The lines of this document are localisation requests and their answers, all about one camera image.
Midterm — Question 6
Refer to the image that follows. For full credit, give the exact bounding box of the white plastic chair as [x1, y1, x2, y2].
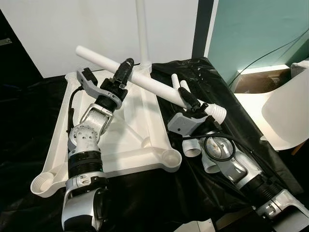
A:
[234, 68, 309, 156]

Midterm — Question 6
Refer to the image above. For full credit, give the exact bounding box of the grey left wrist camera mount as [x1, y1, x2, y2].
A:
[76, 67, 121, 108]

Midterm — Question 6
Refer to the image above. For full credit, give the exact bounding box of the grey cushion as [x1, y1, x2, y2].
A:
[290, 60, 309, 78]

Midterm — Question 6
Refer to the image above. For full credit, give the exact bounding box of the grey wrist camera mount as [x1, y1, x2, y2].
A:
[76, 67, 121, 108]
[168, 112, 204, 139]

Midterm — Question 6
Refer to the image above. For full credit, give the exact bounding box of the white plastic table top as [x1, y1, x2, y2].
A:
[30, 60, 183, 199]

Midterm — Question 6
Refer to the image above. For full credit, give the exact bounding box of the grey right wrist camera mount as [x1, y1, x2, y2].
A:
[168, 112, 204, 139]

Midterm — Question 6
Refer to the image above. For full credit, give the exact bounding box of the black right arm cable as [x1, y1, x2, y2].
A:
[202, 134, 238, 163]

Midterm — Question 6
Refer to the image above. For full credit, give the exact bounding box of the black vertical post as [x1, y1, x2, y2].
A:
[191, 0, 216, 60]

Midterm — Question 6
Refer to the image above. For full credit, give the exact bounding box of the black cloth cover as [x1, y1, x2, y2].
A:
[0, 57, 303, 232]

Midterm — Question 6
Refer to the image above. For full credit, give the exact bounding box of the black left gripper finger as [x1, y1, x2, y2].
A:
[113, 58, 136, 84]

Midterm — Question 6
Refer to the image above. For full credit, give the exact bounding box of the white plastic table leg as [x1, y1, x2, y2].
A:
[135, 0, 152, 69]
[171, 73, 203, 158]
[75, 45, 228, 126]
[179, 79, 223, 174]

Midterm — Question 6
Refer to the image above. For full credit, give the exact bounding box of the thin black wall cable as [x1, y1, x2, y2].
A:
[226, 31, 309, 88]

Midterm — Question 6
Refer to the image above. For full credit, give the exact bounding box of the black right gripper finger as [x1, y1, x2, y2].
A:
[179, 87, 201, 111]

